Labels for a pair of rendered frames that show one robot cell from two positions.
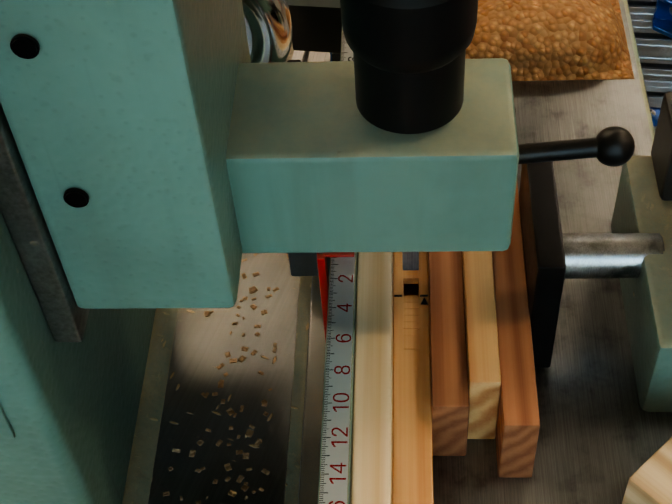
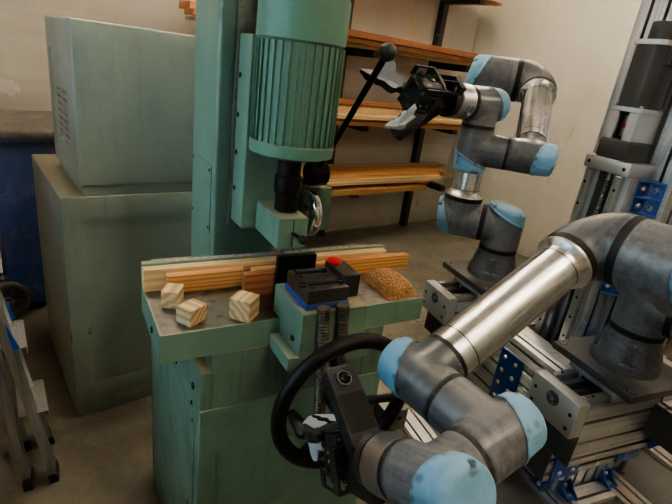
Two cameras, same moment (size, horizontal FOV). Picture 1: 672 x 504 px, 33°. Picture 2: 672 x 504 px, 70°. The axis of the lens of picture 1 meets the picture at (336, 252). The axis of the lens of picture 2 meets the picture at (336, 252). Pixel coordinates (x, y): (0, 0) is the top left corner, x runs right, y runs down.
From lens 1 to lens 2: 94 cm
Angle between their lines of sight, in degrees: 50
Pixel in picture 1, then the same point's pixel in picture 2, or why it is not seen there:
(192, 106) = (244, 172)
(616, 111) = (373, 298)
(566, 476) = not seen: hidden behind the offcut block
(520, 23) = (381, 272)
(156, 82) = (242, 165)
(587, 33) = (389, 283)
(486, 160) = (276, 218)
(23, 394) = (211, 221)
